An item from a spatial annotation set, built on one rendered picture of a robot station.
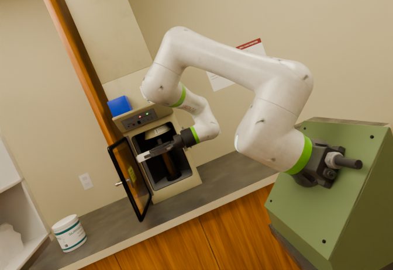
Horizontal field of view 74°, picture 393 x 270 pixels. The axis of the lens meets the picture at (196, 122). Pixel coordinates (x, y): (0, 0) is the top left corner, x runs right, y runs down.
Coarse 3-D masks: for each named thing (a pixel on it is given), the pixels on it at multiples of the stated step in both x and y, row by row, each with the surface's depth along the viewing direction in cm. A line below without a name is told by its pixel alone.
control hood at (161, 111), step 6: (138, 108) 139; (144, 108) 140; (150, 108) 142; (156, 108) 144; (162, 108) 145; (168, 108) 147; (126, 114) 139; (132, 114) 140; (156, 114) 147; (162, 114) 148; (168, 114) 150; (114, 120) 139; (120, 120) 141; (120, 126) 144; (138, 126) 149
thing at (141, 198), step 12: (120, 144) 136; (120, 156) 130; (132, 156) 148; (120, 168) 124; (132, 168) 140; (120, 180) 121; (132, 180) 133; (132, 192) 127; (144, 192) 144; (132, 204) 122; (144, 204) 137
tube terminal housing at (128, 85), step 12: (144, 72) 150; (108, 84) 148; (120, 84) 148; (132, 84) 149; (108, 96) 148; (132, 96) 150; (132, 108) 150; (156, 120) 152; (168, 120) 153; (132, 132) 151; (132, 144) 152; (192, 168) 157; (192, 180) 158; (156, 192) 156; (168, 192) 157; (180, 192) 157
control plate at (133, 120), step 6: (138, 114) 142; (144, 114) 143; (150, 114) 145; (126, 120) 142; (132, 120) 144; (138, 120) 145; (144, 120) 147; (150, 120) 149; (126, 126) 145; (132, 126) 147
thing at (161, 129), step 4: (164, 124) 160; (156, 128) 156; (160, 128) 156; (164, 128) 158; (168, 128) 160; (148, 132) 157; (152, 132) 155; (156, 132) 155; (160, 132) 155; (164, 132) 156; (148, 136) 156; (152, 136) 155
